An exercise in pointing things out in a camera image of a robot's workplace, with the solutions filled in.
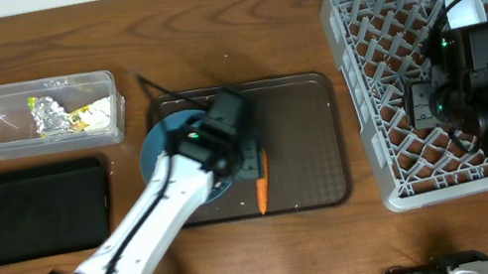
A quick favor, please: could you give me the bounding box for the orange carrot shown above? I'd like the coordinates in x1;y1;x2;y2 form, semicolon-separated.
256;150;270;215

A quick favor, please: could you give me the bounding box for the dark blue plate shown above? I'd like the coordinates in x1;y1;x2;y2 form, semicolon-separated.
140;109;233;203

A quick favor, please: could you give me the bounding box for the white napkin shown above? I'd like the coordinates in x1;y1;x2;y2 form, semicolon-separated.
82;97;111;131

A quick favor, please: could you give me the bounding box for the yellow snack wrapper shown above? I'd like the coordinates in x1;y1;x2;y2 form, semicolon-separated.
26;85;97;142

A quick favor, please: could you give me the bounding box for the aluminium foil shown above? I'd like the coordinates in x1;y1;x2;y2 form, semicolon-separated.
27;96;71;137

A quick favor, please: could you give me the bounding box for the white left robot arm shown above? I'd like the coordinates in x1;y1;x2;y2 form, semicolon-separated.
49;87;257;274

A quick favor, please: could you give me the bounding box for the grey dishwasher rack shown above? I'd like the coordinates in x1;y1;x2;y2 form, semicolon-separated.
320;0;488;212

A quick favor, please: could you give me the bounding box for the brown serving tray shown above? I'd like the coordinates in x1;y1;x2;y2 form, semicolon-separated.
184;71;352;228

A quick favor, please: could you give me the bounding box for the black tray bin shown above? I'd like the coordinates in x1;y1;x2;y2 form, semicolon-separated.
0;157;110;266

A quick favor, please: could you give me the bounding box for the clear plastic bin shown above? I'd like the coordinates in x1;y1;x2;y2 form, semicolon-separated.
0;70;125;160

